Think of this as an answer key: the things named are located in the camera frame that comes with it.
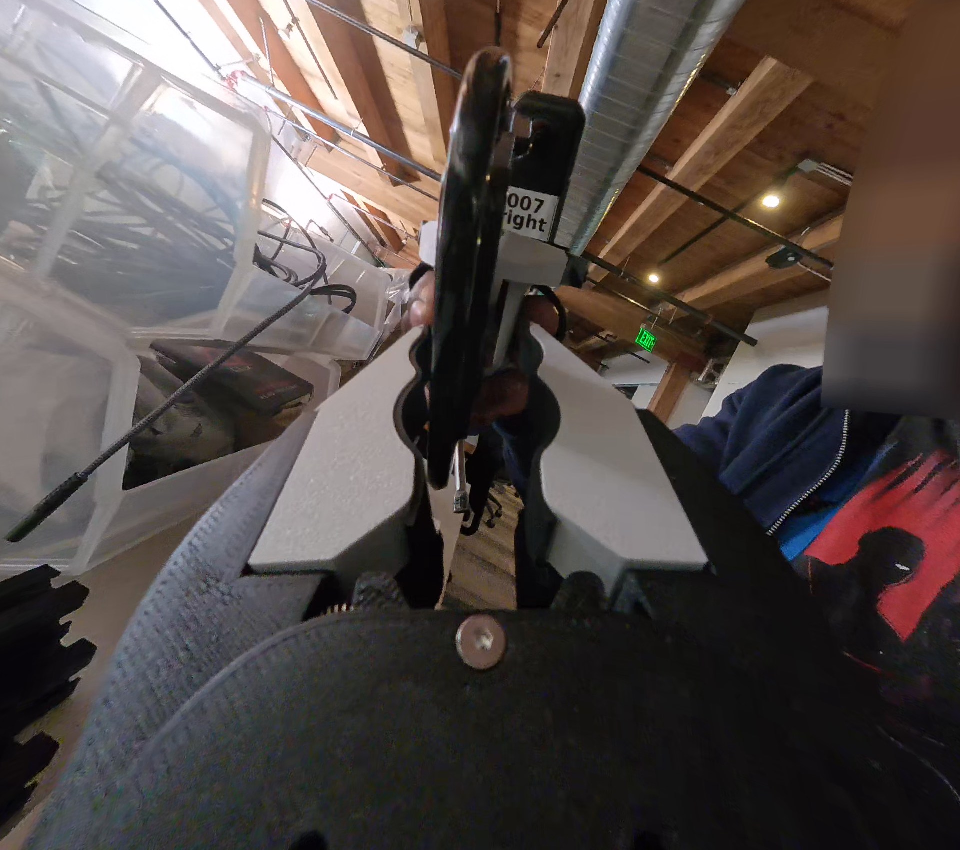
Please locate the black C-clamp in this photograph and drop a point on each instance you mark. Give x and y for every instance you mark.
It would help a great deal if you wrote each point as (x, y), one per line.
(465, 227)

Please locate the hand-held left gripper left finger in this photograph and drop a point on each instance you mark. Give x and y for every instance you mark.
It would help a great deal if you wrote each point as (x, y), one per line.
(337, 490)

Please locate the clear plastic storage bin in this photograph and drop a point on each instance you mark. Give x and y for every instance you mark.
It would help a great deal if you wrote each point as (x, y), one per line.
(60, 415)
(112, 152)

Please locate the stack of black extrusion profiles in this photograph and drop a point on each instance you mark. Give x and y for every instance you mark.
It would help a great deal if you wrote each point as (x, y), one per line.
(37, 640)

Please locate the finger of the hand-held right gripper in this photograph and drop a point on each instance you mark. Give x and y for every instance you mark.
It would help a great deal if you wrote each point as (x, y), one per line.
(429, 242)
(532, 261)

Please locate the person's right hand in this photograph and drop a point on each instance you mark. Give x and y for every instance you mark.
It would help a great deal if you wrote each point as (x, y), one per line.
(502, 400)

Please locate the person's dark blue top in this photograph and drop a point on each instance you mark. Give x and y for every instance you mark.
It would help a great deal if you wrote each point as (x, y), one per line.
(765, 430)

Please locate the green exit sign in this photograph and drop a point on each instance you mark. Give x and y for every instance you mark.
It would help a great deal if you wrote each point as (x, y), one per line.
(646, 339)

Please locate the person's red black printed shirt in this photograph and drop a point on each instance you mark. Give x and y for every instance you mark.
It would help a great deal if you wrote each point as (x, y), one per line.
(900, 527)

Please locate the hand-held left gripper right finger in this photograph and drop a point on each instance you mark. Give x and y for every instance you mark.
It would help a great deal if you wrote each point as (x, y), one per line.
(615, 490)

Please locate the black and red box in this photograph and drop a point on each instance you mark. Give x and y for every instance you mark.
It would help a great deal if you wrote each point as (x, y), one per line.
(240, 377)

